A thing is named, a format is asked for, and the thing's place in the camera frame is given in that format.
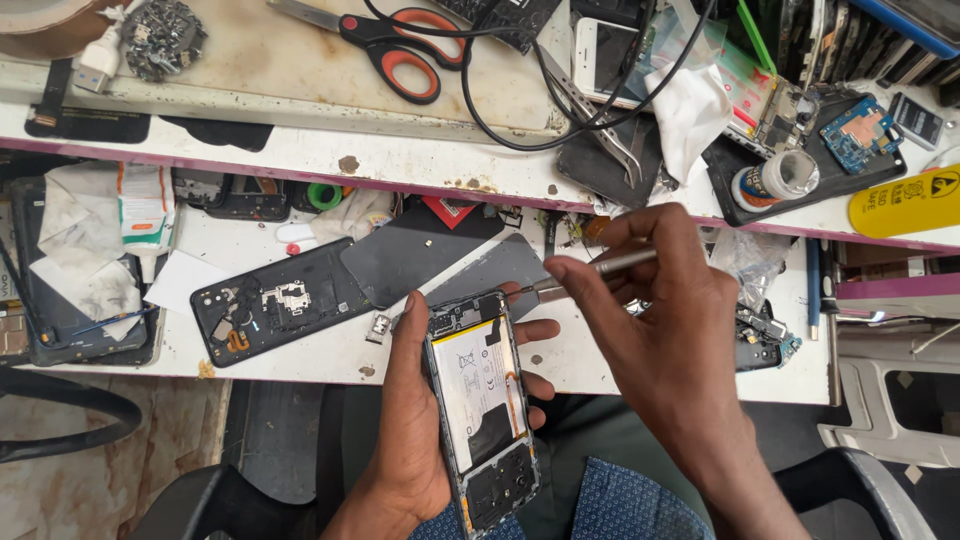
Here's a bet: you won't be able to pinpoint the white work board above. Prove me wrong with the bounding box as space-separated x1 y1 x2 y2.
71 0 577 145

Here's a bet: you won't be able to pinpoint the black phone frames heap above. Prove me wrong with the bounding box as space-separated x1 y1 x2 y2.
171 167 295 224

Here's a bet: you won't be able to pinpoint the green plastic pry tool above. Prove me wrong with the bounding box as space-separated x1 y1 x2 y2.
735 0 779 76

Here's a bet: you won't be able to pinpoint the black curved chair base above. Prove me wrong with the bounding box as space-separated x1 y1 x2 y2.
0 366 144 465

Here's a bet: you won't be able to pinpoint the stack of phones and screens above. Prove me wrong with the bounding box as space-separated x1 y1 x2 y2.
776 0 960 90

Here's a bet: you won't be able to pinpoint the pile of metal screws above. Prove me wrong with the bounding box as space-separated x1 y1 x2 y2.
122 0 210 84

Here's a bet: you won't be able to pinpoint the black phone middle frame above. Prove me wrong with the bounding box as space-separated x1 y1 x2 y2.
189 237 378 369

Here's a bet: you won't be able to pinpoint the narrow grey back panel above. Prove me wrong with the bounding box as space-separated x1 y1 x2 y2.
422 231 550 325

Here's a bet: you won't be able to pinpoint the black phone back cover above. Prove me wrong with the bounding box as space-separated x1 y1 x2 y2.
555 112 667 211

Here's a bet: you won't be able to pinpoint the white tissue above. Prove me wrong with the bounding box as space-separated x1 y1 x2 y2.
643 60 734 186

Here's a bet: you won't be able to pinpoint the thin blue brush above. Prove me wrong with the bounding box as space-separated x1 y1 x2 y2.
72 305 161 337

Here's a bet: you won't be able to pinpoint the smartphone with white battery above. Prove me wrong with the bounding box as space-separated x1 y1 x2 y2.
422 288 543 539

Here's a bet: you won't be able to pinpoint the person's left hand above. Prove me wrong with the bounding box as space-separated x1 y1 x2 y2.
351 282 561 520

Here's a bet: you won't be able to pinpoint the black work tray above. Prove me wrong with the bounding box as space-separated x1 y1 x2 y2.
701 88 909 228

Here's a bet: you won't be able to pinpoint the black dismantled phone parts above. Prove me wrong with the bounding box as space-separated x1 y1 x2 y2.
733 298 804 374

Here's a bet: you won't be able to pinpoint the white bottle with clear cap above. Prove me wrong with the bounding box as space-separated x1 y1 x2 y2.
730 149 821 214

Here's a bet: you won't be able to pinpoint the silver precision screwdriver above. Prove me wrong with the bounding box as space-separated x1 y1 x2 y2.
508 247 659 305

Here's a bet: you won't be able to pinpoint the black tablet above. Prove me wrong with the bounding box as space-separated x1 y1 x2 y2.
9 174 165 369

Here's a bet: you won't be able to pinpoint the clear screen protector packet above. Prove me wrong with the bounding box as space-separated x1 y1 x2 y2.
651 13 777 138

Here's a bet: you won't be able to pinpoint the red card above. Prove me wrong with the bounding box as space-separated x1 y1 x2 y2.
420 195 479 231

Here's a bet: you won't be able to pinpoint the black adhesive sheet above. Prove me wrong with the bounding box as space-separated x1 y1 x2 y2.
159 114 276 154

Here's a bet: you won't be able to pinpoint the white paper sheet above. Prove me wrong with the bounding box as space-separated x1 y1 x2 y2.
141 249 235 318

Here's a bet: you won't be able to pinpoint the black handled screwdriver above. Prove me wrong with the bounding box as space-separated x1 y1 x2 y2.
816 240 843 408

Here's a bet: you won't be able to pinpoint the heap of small phone parts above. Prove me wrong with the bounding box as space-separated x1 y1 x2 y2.
541 210 612 252

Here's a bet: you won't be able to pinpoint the crumpled white paper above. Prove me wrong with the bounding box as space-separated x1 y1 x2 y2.
28 160 145 343

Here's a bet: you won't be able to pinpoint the clear plastic bag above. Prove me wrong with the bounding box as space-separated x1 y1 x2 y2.
707 227 795 314

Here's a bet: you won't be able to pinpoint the orange and black scissors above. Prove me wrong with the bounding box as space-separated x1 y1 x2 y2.
266 0 471 106

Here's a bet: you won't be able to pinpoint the white plastic stool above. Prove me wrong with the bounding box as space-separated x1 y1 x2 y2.
816 328 960 471

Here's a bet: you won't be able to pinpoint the silver tweezers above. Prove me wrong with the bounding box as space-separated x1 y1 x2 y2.
535 43 645 190

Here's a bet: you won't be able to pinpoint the black printed packet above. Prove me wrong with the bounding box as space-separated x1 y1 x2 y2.
433 0 565 55

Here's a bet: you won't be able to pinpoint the large grey back panel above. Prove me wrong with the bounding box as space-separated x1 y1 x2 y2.
340 201 509 311

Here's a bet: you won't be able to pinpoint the black cable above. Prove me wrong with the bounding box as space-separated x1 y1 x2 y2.
363 0 717 153

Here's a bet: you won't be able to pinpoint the blue pen tool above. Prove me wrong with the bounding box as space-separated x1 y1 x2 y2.
805 237 823 343

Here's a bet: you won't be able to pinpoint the green tape roll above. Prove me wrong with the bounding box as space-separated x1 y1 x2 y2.
306 181 345 213

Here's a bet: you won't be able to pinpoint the white usb plug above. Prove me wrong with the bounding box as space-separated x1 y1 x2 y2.
72 3 127 96

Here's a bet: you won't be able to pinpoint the crumpled white cloth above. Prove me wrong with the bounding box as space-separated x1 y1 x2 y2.
274 187 396 247

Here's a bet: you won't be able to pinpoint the phone motherboard with camera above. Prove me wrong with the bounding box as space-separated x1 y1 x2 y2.
747 78 823 160

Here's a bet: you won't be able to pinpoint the small black battery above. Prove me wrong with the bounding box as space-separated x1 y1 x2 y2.
888 91 945 152

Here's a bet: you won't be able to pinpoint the person's right hand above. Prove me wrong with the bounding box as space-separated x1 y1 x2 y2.
543 201 757 475

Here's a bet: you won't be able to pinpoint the tan tape roll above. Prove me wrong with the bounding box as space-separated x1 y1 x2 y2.
0 0 115 63

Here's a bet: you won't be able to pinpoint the black chair armrest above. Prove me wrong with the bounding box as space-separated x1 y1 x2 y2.
126 463 252 540
771 447 940 540

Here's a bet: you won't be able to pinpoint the black flex strip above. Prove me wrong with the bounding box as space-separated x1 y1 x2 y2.
24 57 153 146

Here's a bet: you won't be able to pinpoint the yellow plastic bottle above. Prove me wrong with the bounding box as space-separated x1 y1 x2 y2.
848 162 960 240

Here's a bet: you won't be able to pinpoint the person's blue patterned shirt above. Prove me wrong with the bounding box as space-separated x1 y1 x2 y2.
407 456 717 540

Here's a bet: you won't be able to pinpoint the blue circuit board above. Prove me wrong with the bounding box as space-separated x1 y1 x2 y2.
818 95 906 176

